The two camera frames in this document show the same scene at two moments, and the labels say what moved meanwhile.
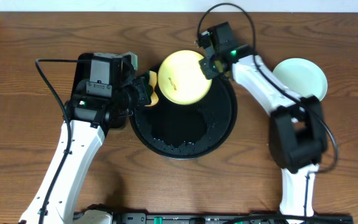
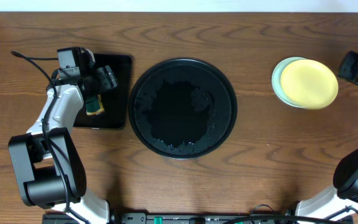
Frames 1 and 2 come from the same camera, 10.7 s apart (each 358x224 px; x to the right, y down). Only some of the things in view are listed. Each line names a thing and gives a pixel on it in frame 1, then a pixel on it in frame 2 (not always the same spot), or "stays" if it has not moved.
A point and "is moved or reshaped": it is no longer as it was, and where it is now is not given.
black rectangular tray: x=104 y=89 stays
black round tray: x=179 y=131 stays
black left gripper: x=146 y=92 to x=91 y=88
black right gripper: x=204 y=63 to x=344 y=71
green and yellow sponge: x=151 y=78 is moved or reshaped
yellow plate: x=181 y=78 to x=309 y=84
